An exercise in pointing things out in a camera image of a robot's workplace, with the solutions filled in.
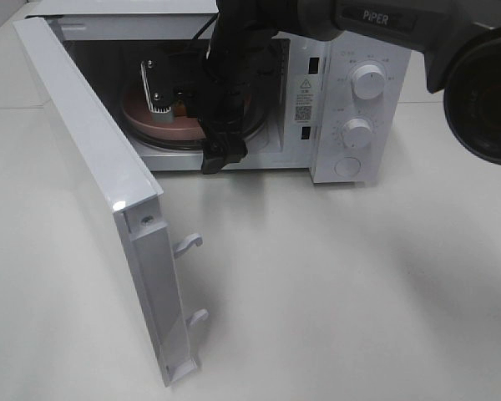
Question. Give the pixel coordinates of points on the white microwave oven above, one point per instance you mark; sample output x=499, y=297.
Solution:
x=108, y=40

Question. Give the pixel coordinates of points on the pink round plate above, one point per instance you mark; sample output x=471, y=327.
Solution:
x=136, y=112

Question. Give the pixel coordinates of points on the white microwave knob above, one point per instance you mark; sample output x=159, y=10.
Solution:
x=356, y=134
x=368, y=81

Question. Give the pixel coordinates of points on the glass microwave turntable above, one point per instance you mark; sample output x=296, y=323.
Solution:
x=254, y=121

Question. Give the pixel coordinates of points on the burger with sesame bun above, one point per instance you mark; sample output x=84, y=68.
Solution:
x=180, y=109

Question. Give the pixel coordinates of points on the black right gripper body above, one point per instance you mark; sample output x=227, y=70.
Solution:
x=218, y=77

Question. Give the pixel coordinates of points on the white microwave door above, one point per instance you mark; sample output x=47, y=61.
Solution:
x=119, y=196

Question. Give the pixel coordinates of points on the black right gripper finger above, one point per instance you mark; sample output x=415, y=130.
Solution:
x=221, y=149

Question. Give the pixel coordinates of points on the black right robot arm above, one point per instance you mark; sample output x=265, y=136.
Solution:
x=459, y=40

